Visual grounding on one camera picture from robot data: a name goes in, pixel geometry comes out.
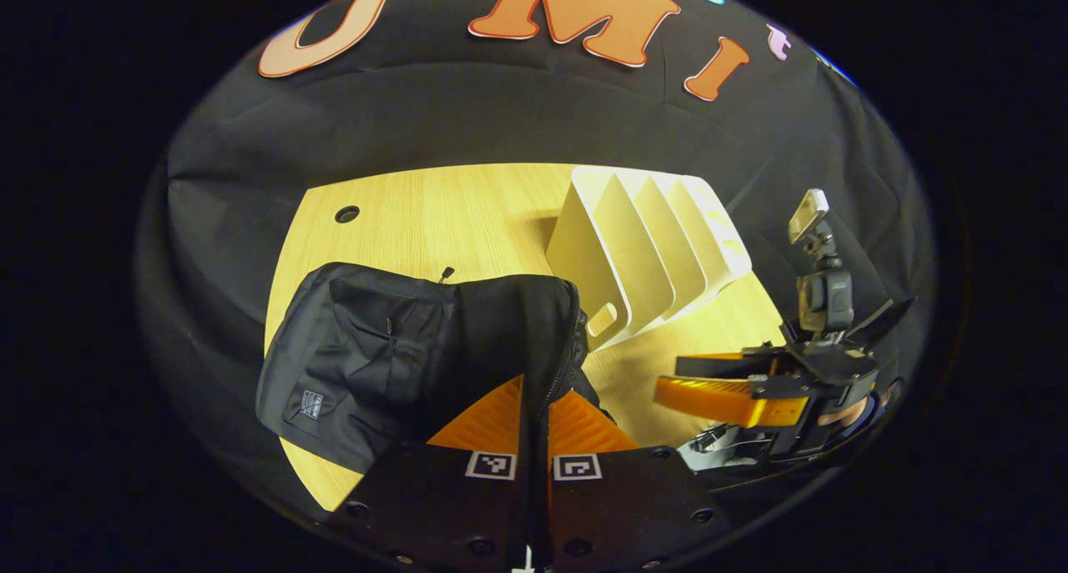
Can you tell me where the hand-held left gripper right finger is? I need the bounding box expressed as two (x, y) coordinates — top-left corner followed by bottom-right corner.
(547, 390), (737, 570)

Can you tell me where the cream plastic bookshelf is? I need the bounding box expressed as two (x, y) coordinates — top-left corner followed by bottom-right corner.
(545, 167), (753, 354)

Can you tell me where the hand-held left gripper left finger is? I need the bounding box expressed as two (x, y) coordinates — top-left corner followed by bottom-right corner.
(330, 375), (536, 570)

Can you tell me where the black schoolbag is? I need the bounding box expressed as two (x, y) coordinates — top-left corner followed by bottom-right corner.
(254, 262), (620, 475)

